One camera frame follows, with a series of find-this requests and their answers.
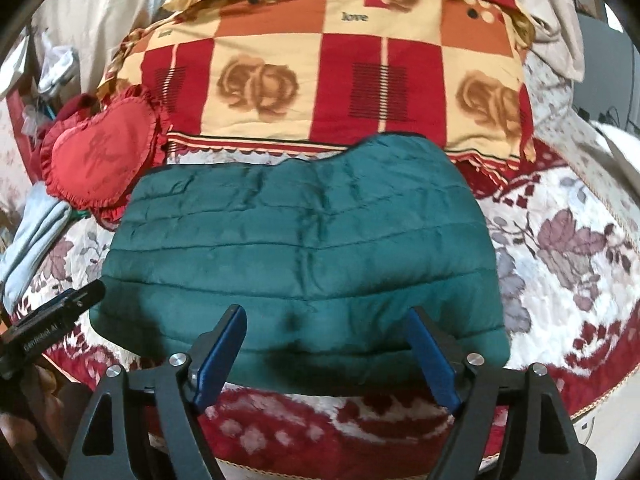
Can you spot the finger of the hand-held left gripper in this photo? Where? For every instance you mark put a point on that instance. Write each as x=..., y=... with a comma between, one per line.
x=80, y=299

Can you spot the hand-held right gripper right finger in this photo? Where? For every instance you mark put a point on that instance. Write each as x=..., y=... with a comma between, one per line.
x=430, y=360

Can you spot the light blue cloth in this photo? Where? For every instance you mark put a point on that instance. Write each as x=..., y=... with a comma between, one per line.
x=35, y=240

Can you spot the white hanging cloth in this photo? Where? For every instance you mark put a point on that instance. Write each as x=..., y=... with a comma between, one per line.
x=100, y=10

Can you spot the green quilted jacket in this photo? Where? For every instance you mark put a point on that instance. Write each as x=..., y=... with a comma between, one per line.
x=300, y=240

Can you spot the beige cloth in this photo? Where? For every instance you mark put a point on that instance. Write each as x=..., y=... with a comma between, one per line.
x=555, y=10

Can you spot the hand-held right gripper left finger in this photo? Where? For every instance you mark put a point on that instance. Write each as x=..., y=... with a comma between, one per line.
x=220, y=360

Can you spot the red cream rose-print blanket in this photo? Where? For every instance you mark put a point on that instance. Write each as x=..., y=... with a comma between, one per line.
x=350, y=70

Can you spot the red white floral plush blanket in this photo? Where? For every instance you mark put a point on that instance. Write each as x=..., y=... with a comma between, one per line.
x=550, y=285

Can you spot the white rounded object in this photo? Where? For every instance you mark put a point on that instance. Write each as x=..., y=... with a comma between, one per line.
x=620, y=145

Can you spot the red heart-shaped ruffled pillow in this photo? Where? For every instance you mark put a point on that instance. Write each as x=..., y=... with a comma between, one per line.
x=100, y=155

